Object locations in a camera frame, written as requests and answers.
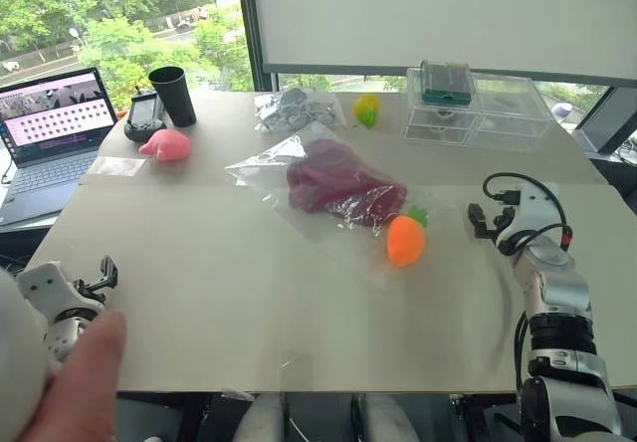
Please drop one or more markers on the yellow green toy vegetable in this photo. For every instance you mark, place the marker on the yellow green toy vegetable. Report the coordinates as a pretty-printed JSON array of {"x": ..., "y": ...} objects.
[{"x": 367, "y": 108}]

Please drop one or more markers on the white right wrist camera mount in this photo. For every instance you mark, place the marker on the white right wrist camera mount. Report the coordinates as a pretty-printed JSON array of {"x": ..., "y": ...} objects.
[{"x": 540, "y": 208}]

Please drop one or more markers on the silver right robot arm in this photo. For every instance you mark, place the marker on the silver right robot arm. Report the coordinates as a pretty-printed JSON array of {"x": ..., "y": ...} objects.
[{"x": 562, "y": 287}]

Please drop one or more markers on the bare person finger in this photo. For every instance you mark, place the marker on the bare person finger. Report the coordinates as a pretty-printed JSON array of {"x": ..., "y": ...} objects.
[{"x": 74, "y": 382}]

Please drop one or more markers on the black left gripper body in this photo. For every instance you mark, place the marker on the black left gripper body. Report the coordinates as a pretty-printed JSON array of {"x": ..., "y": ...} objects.
[{"x": 88, "y": 290}]

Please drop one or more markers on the pink soft toy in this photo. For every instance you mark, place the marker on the pink soft toy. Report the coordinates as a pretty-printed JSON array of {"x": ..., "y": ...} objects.
[{"x": 166, "y": 146}]

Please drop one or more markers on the green rectangular box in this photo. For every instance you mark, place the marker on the green rectangular box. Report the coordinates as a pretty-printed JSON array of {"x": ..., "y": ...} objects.
[{"x": 445, "y": 83}]

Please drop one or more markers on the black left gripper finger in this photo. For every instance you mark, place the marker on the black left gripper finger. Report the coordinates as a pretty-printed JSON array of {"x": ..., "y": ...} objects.
[
  {"x": 109, "y": 267},
  {"x": 110, "y": 283}
]

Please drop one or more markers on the white roller blind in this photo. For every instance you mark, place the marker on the white roller blind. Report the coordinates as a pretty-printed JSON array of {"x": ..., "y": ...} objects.
[{"x": 438, "y": 14}]

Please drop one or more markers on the clear plastic bag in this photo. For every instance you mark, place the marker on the clear plastic bag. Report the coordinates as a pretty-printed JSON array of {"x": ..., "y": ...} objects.
[{"x": 264, "y": 163}]

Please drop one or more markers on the black handheld controller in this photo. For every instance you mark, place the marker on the black handheld controller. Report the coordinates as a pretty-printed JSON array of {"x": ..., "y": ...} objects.
[{"x": 142, "y": 113}]

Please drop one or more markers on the dark red baseball cap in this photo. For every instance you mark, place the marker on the dark red baseball cap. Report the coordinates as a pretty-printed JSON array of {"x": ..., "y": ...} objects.
[{"x": 333, "y": 178}]

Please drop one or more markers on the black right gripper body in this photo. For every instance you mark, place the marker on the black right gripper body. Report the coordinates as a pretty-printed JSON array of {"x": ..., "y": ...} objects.
[{"x": 502, "y": 220}]

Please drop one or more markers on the dark monitor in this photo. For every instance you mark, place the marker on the dark monitor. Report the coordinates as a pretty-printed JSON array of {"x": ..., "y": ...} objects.
[{"x": 609, "y": 118}]

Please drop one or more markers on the clear bag with grey items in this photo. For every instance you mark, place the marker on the clear bag with grey items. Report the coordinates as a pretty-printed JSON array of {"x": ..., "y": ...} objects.
[{"x": 296, "y": 108}]

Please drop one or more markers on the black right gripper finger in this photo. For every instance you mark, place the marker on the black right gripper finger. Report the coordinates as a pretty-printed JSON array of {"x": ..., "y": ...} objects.
[
  {"x": 477, "y": 212},
  {"x": 482, "y": 230}
]

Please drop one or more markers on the clear acrylic drawer organizer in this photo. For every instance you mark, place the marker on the clear acrylic drawer organizer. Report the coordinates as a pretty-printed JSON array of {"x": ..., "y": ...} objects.
[{"x": 497, "y": 123}]

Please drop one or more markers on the grey open laptop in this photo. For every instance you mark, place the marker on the grey open laptop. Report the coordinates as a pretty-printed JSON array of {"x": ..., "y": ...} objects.
[{"x": 50, "y": 173}]

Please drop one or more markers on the orange toy carrot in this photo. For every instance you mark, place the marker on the orange toy carrot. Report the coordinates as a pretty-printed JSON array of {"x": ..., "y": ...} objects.
[{"x": 405, "y": 243}]

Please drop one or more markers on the small clear plastic sheet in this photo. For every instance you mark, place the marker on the small clear plastic sheet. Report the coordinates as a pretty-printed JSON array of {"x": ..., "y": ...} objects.
[{"x": 117, "y": 166}]

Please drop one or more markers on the black plastic cup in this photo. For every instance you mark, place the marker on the black plastic cup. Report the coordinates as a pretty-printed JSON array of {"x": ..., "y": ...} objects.
[{"x": 174, "y": 98}]

